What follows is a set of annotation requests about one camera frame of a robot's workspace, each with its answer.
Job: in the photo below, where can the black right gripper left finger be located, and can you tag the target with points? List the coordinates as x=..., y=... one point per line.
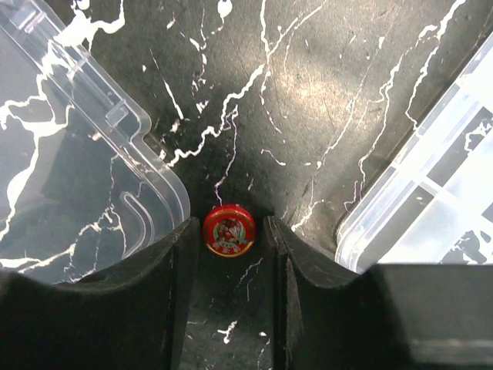
x=131, y=315

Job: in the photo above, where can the clear kit lid black handle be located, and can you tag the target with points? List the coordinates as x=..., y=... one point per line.
x=80, y=189

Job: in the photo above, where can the clear compartment organizer tray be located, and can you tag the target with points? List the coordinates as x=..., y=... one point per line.
x=433, y=204

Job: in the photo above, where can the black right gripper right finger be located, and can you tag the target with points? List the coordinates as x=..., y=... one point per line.
x=392, y=316

